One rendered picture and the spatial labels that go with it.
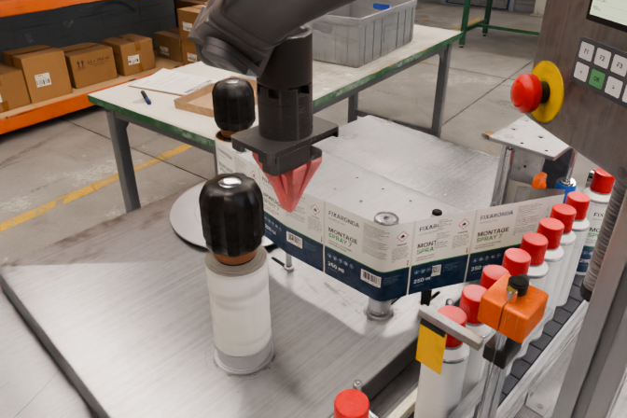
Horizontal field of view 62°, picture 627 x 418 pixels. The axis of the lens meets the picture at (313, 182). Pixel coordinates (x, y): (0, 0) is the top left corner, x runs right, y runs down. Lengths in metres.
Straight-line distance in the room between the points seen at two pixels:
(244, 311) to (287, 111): 0.32
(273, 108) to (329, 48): 1.96
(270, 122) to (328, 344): 0.43
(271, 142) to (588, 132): 0.29
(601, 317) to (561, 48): 0.25
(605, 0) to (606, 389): 0.35
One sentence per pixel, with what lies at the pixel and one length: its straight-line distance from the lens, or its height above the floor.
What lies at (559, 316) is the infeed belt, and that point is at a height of 0.88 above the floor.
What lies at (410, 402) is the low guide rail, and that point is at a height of 0.92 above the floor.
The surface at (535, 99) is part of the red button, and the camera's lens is 0.54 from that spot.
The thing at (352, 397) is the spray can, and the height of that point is 1.08.
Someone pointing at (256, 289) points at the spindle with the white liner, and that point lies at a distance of 0.72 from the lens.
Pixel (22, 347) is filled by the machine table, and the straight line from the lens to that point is 1.04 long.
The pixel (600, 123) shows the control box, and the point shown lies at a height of 1.33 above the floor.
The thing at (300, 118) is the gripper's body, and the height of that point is 1.30.
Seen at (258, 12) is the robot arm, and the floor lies 1.42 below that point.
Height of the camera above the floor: 1.50
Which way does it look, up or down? 29 degrees down
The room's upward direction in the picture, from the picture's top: straight up
